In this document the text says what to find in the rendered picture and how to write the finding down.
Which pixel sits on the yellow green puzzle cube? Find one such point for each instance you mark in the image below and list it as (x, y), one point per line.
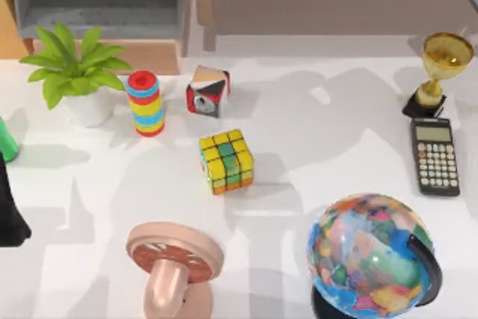
(226, 160)

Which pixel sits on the red black white cube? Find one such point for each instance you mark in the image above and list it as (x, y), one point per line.
(208, 96)

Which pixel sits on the stack of coloured rings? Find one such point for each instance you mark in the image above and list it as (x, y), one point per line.
(145, 104)

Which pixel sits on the pale wooden cupboard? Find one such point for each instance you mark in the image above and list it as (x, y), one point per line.
(149, 52)

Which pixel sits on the pink desk fan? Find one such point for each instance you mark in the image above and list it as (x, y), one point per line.
(172, 263)

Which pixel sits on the green plant in white pot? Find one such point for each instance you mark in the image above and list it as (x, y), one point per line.
(80, 76)

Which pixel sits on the colourful globe on black stand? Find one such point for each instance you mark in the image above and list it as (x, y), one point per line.
(369, 259)

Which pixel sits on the black calculator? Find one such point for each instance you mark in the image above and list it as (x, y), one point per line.
(436, 156)

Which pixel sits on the gold trophy on black base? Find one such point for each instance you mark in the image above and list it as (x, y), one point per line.
(438, 68)

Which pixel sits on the green bottle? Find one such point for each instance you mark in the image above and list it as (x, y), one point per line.
(6, 141)

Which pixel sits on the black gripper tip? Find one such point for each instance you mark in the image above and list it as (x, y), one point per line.
(9, 210)

